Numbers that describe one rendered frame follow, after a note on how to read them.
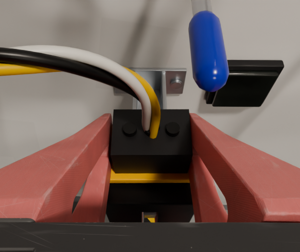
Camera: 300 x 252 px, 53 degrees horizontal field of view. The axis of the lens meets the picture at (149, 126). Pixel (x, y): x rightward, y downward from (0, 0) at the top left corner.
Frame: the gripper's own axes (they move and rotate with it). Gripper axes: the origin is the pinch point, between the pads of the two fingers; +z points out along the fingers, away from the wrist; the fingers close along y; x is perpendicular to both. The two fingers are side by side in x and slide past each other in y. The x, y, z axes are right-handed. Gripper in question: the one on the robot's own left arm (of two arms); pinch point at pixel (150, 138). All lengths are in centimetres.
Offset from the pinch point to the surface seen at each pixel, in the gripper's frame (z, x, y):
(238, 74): 6.6, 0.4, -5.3
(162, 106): 5.2, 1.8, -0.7
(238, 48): 7.0, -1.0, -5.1
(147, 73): 7.5, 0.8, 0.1
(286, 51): 7.1, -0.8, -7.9
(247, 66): 6.9, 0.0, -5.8
